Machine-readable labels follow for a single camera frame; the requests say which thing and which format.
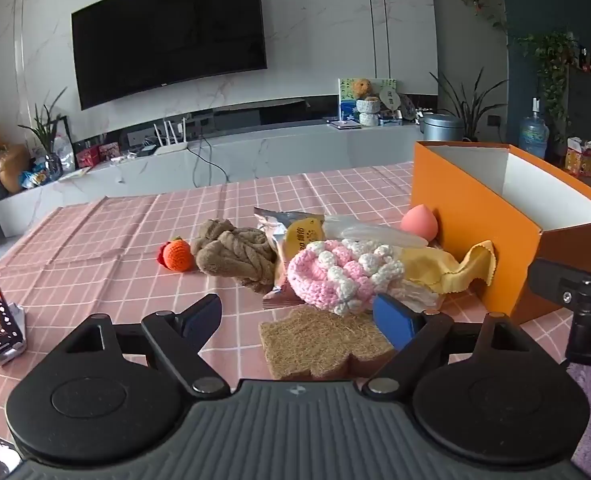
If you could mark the red gift box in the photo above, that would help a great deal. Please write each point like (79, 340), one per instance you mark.
(109, 152)
(87, 156)

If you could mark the orange cardboard box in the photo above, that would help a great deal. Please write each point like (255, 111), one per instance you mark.
(475, 240)

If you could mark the long-leaved potted plant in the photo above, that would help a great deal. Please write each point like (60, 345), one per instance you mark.
(468, 105)

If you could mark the white round fan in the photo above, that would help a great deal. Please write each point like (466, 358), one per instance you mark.
(390, 97)

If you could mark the black television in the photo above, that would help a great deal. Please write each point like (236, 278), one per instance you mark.
(170, 35)

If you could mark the grey metal canister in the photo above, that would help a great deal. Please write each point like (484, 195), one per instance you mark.
(441, 129)

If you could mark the white router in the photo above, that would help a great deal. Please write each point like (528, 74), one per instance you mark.
(170, 149)

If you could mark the golden brown vase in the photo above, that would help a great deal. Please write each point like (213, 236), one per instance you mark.
(13, 167)

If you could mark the pink checked tablecloth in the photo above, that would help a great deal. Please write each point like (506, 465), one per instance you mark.
(100, 240)

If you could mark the potted ivy plant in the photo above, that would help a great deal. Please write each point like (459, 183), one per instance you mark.
(550, 55)

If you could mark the white marble television cabinet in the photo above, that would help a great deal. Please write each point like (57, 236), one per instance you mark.
(275, 155)

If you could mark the blue snack bag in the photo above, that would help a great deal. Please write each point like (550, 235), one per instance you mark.
(34, 177)

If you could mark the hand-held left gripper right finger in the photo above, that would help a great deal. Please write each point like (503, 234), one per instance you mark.
(393, 322)

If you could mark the yellow cleaning cloth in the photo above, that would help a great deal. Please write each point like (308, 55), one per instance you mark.
(435, 267)

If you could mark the pink white crochet piece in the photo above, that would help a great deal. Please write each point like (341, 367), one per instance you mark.
(320, 270)

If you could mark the grey phone stand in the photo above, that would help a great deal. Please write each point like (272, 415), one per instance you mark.
(18, 322)

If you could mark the orange crochet fruit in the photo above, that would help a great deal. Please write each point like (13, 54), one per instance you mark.
(178, 255)

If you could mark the white ceramic pot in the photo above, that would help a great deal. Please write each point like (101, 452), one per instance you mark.
(368, 106)

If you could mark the brown loofah pad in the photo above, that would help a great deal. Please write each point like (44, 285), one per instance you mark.
(315, 345)

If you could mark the white plastic bag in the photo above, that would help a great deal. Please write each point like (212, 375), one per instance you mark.
(420, 295)

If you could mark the pink beauty sponge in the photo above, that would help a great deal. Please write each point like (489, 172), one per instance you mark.
(415, 222)

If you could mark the silver snack packet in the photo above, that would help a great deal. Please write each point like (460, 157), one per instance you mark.
(300, 237)

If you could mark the small teddy bear in cup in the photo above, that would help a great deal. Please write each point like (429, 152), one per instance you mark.
(345, 102)

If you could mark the red tissue box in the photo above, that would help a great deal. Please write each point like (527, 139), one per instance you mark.
(581, 160)

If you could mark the brown teddy bear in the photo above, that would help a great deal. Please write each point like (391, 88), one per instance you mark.
(361, 89)

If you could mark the blue water bottle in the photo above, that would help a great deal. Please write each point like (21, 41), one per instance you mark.
(533, 135)

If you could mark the green plant in glass vase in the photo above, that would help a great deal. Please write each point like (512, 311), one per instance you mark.
(45, 132)

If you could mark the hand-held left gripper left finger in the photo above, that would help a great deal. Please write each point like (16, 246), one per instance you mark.
(203, 316)

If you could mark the brown plush towel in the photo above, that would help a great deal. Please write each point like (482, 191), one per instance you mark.
(235, 255)

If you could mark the black picture frame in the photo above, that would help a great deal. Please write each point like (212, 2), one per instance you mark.
(65, 127)

